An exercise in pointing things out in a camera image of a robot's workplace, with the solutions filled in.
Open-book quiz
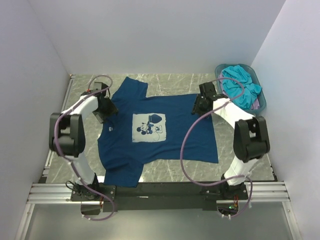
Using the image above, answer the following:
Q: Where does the turquoise t-shirt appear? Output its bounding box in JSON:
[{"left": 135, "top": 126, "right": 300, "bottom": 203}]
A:
[{"left": 221, "top": 64, "right": 263, "bottom": 111}]

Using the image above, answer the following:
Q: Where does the aluminium frame rail left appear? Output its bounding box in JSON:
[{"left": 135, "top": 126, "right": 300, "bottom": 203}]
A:
[{"left": 39, "top": 73, "right": 76, "bottom": 179}]

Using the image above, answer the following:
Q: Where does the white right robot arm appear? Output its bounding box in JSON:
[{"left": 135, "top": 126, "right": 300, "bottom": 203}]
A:
[{"left": 191, "top": 82, "right": 270, "bottom": 200}]

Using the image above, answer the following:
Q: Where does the black base crossbar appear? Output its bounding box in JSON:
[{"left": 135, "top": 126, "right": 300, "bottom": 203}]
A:
[{"left": 70, "top": 181, "right": 251, "bottom": 216}]

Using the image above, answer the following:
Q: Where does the aluminium frame rail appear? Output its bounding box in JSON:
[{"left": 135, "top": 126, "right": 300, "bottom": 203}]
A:
[
  {"left": 39, "top": 73, "right": 76, "bottom": 179},
  {"left": 27, "top": 182, "right": 290, "bottom": 204}
]

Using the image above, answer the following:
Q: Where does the aluminium frame rail front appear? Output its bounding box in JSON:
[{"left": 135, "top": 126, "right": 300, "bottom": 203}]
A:
[{"left": 27, "top": 182, "right": 290, "bottom": 204}]

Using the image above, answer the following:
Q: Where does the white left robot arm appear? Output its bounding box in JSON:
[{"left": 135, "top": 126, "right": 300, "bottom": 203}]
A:
[{"left": 48, "top": 82, "right": 118, "bottom": 201}]

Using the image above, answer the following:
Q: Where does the dark blue printed t-shirt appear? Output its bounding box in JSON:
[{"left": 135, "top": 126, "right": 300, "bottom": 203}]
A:
[{"left": 97, "top": 77, "right": 218, "bottom": 187}]

